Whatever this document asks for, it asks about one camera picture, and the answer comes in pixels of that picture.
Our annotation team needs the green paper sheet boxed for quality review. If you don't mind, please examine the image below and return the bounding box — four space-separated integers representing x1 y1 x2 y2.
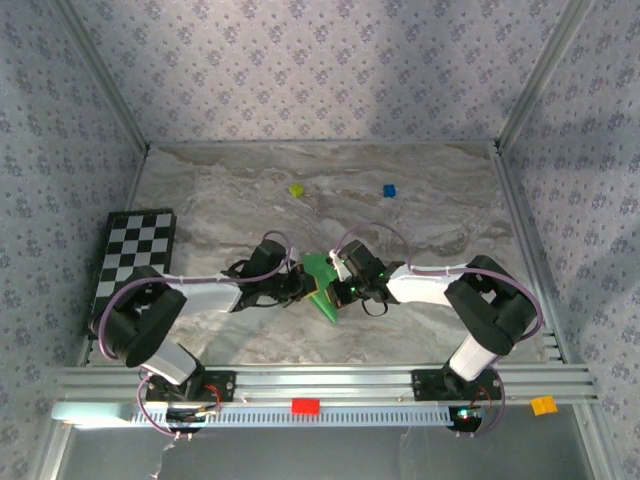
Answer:
299 253 340 325

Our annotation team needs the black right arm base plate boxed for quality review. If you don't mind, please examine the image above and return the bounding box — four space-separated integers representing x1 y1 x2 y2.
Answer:
411 368 504 402

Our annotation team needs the orange toy brick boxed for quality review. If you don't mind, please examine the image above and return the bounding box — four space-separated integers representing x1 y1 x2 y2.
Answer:
530 395 559 417

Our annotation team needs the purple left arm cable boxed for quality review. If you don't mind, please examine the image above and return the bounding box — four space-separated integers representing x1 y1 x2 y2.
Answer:
98 229 295 441

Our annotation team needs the white slotted cable duct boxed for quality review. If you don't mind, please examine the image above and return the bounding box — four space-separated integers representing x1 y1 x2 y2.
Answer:
132 403 454 429

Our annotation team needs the black and white checkerboard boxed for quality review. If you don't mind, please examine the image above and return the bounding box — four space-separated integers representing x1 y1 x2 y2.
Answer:
82 208 177 339

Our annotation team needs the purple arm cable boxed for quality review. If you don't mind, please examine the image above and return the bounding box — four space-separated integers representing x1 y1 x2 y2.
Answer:
333 222 545 441
98 229 295 441

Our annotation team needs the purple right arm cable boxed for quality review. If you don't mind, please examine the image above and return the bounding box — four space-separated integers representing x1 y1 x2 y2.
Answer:
333 222 545 441

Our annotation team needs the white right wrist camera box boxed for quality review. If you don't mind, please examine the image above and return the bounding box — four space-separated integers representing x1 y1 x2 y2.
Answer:
327 249 352 282

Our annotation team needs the thin aluminium rear rail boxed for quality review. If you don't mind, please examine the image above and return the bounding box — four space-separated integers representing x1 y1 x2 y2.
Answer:
147 138 501 149

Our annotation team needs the long aluminium mounting rail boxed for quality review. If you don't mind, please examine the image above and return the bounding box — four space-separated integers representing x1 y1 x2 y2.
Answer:
55 364 600 405

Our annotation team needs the aluminium corner post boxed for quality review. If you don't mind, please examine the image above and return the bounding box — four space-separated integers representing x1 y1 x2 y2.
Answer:
497 0 596 153
52 0 151 153

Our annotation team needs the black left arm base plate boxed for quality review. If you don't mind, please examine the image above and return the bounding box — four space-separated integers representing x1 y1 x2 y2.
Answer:
144 370 237 402

